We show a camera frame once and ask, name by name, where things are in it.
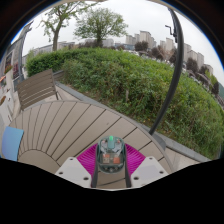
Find brown slatted outdoor chair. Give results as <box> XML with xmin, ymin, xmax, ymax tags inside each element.
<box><xmin>16</xmin><ymin>68</ymin><xmax>63</xmax><ymax>111</ymax></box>

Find blue mouse pad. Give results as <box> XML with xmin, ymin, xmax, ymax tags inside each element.
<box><xmin>0</xmin><ymin>125</ymin><xmax>25</xmax><ymax>162</ymax></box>

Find dark curved parasol pole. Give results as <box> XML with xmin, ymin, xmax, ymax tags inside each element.
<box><xmin>148</xmin><ymin>8</ymin><xmax>185</xmax><ymax>136</ymax></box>

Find storefront building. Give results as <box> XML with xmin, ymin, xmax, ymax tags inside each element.
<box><xmin>0</xmin><ymin>43</ymin><xmax>19</xmax><ymax>101</ymax></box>

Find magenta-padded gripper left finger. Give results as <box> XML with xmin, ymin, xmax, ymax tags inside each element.
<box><xmin>54</xmin><ymin>143</ymin><xmax>100</xmax><ymax>188</ymax></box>

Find distant apartment buildings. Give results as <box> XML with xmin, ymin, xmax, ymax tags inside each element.
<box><xmin>124</xmin><ymin>29</ymin><xmax>215</xmax><ymax>76</ymax></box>

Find round-crowned leafy tree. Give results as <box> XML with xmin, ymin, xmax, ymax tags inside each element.
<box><xmin>73</xmin><ymin>7</ymin><xmax>120</xmax><ymax>48</ymax></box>

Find thin-crowned bare-trunk tree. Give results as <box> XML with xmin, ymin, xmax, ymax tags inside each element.
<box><xmin>39</xmin><ymin>2</ymin><xmax>88</xmax><ymax>52</ymax></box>

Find grey parasol base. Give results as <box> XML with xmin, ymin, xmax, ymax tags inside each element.
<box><xmin>151</xmin><ymin>131</ymin><xmax>168</xmax><ymax>152</ymax></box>

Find tall grey sign pylon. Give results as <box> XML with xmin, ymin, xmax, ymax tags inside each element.
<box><xmin>14</xmin><ymin>21</ymin><xmax>34</xmax><ymax>83</ymax></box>

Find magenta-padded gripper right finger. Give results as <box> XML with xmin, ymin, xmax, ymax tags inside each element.
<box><xmin>123</xmin><ymin>143</ymin><xmax>169</xmax><ymax>188</ymax></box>

